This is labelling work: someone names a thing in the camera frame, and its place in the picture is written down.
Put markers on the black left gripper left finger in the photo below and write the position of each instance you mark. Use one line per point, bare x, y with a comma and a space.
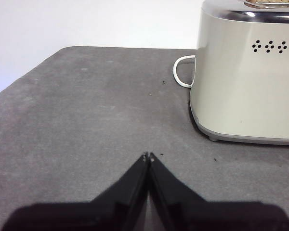
110, 211

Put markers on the small bread slice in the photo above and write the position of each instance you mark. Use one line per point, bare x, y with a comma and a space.
267, 1

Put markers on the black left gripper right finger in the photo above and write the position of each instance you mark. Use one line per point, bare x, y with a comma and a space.
187, 214

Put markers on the cream two-slot toaster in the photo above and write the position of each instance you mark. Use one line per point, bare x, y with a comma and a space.
243, 96

